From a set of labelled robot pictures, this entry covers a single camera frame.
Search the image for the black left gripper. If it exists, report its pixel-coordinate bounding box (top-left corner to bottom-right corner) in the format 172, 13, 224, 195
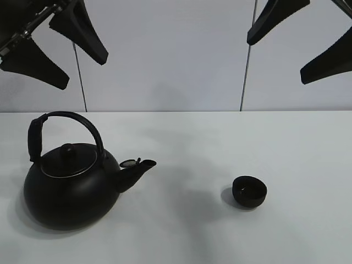
1, 1, 108, 90

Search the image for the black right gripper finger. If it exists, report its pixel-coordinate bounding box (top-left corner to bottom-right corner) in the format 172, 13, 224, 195
247, 0, 310, 45
300, 28, 351, 84

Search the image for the black round teapot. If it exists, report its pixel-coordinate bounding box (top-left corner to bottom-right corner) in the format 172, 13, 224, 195
23, 111, 157, 230

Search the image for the small black teacup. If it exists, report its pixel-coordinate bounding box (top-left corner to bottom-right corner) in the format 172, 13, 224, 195
232, 175, 267, 209

